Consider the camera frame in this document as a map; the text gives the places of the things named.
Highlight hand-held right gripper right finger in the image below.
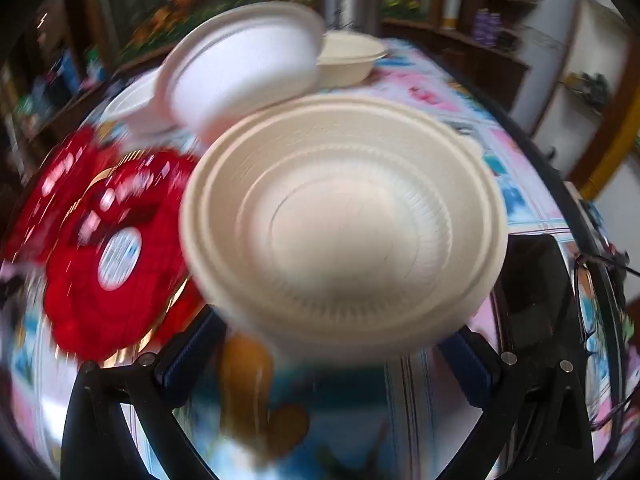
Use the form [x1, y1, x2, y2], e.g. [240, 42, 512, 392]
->
[440, 327, 596, 480]

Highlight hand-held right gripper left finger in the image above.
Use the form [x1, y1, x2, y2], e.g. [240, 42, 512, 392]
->
[60, 305, 228, 480]

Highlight beige plastic bowl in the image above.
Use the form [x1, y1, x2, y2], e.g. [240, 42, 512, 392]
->
[179, 94, 509, 363]
[316, 31, 389, 95]

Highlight white foam bowl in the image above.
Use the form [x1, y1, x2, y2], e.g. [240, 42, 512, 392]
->
[154, 1, 327, 143]
[102, 71, 188, 136]

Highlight black smartphone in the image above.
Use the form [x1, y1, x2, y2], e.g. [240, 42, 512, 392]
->
[497, 234, 598, 361]

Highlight printed fruit tablecloth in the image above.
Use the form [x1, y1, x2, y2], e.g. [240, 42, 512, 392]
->
[0, 37, 626, 480]

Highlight black eyeglasses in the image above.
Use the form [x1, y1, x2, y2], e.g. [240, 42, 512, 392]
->
[570, 250, 632, 433]

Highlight dark small ornament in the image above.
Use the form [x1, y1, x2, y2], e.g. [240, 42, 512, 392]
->
[567, 72, 611, 106]

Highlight wooden corner cabinet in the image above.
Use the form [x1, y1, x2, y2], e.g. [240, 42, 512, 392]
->
[381, 0, 543, 111]

